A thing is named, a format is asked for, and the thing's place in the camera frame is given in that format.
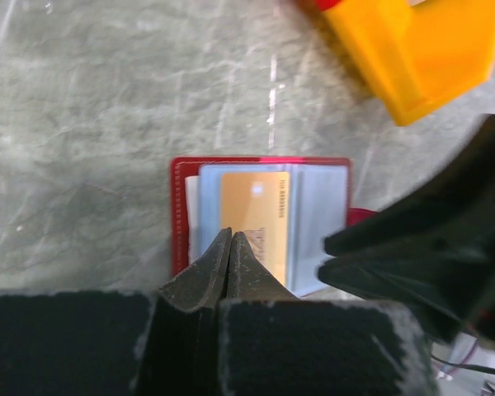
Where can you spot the gold striped credit card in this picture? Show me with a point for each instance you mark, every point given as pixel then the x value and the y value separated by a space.
pixel 257 204

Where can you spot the yellow plastic bin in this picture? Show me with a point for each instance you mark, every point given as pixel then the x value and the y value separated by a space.
pixel 417 58

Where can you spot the red plastic bin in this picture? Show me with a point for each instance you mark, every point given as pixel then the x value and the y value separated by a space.
pixel 319 5

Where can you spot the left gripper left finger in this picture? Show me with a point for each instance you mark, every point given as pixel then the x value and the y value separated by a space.
pixel 100 342

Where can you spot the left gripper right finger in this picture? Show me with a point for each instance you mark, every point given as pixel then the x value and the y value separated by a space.
pixel 271 346

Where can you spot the red leather card holder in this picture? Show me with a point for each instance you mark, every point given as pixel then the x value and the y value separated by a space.
pixel 319 205

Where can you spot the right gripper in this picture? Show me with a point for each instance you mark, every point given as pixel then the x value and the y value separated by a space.
pixel 462 195

